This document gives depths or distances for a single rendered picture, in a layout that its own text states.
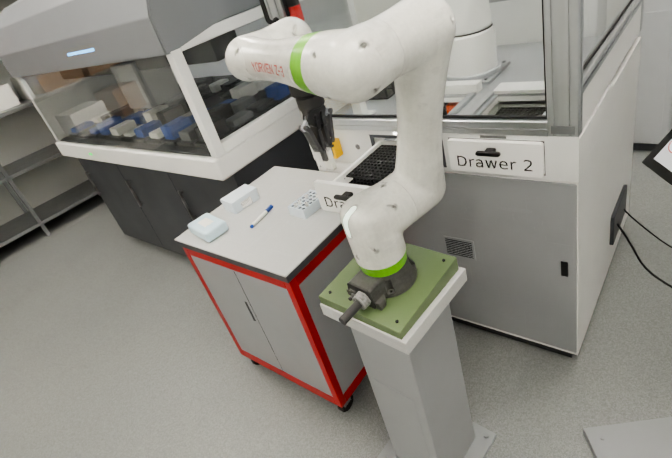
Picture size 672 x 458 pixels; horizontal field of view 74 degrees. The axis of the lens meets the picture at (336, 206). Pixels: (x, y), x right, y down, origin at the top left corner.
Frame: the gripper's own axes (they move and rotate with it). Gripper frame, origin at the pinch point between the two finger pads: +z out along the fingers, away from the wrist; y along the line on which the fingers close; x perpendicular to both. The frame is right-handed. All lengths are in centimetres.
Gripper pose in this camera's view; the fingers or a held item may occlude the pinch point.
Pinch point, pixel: (328, 158)
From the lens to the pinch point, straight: 132.8
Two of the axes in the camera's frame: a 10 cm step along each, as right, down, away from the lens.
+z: 2.7, 8.2, 5.0
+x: 7.7, 1.4, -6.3
